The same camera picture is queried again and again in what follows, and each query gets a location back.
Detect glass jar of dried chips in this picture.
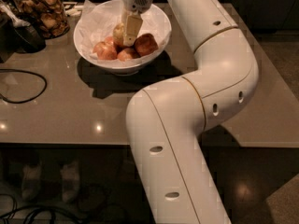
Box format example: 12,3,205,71
14,0,69,39

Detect black cable on table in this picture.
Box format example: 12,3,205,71
0,68,49,105

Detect black floor cables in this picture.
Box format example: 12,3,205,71
0,193,92,224

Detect red apple left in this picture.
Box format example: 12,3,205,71
93,41,117,61

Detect right white sock foot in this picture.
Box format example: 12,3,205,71
60,161,80,203

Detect white paper bowl liner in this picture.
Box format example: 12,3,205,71
78,0,171,68

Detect small items behind bowl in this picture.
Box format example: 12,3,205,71
64,2,83,17

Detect red apple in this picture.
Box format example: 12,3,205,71
117,48,139,62
93,41,117,61
104,36,115,46
135,34,158,56

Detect red apple back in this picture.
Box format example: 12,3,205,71
104,36,115,46

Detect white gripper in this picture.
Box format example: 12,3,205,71
121,0,153,47

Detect red apple front centre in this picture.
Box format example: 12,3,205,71
117,48,139,62

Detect white bowl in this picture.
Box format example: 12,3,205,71
73,0,173,77

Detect left white sock foot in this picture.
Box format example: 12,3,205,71
21,162,42,202

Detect black appliance with cloth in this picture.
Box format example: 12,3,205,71
0,0,46,63

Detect yellow-green apple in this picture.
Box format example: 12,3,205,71
113,22,124,47

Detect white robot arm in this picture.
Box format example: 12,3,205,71
126,0,259,224

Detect red apple right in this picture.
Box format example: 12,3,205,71
135,34,158,56

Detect white sock foot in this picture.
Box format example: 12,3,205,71
60,161,80,203
21,162,42,202

